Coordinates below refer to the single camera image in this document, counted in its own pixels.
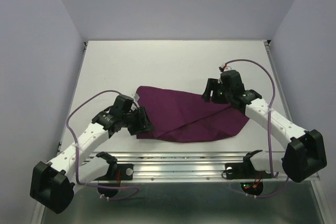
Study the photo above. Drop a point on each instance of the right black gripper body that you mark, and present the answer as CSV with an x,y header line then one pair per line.
x,y
220,95

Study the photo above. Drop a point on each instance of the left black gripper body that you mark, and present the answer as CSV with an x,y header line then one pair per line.
x,y
133,121

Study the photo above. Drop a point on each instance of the purple cloth drape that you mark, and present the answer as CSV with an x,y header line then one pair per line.
x,y
182,117

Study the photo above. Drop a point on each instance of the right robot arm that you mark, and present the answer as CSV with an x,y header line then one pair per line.
x,y
304,150

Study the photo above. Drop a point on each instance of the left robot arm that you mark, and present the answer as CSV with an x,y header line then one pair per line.
x,y
55,183

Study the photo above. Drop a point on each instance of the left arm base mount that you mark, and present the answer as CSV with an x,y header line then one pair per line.
x,y
109,184

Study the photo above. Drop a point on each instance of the aluminium rail frame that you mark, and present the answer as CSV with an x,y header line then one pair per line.
x,y
110,68

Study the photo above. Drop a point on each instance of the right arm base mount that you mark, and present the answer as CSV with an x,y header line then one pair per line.
x,y
252,180

